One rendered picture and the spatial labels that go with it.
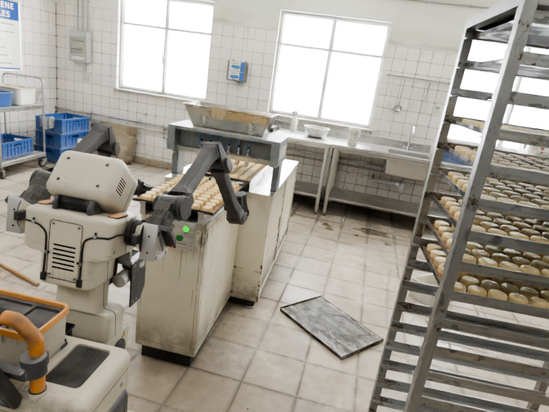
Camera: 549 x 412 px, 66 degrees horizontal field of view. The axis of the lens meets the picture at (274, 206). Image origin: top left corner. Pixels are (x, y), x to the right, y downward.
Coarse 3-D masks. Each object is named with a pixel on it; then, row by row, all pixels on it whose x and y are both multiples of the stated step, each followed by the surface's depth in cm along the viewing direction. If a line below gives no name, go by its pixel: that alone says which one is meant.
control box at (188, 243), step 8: (176, 224) 201; (184, 224) 201; (192, 224) 200; (176, 232) 202; (184, 232) 202; (192, 232) 201; (176, 240) 204; (184, 240) 203; (192, 240) 202; (176, 248) 205; (184, 248) 204; (192, 248) 203
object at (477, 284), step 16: (432, 256) 145; (464, 272) 132; (464, 288) 121; (480, 288) 123; (496, 288) 125; (512, 288) 126; (528, 288) 128; (544, 288) 129; (528, 304) 121; (544, 304) 118
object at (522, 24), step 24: (528, 0) 93; (528, 24) 94; (504, 72) 98; (504, 96) 99; (480, 144) 105; (480, 168) 104; (480, 192) 106; (456, 240) 110; (456, 264) 112; (432, 312) 119; (432, 336) 119; (408, 408) 126
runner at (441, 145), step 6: (438, 144) 147; (444, 144) 147; (450, 144) 146; (456, 144) 146; (462, 144) 146; (444, 150) 145; (498, 150) 145; (504, 150) 144; (528, 156) 144; (534, 156) 144; (540, 156) 143
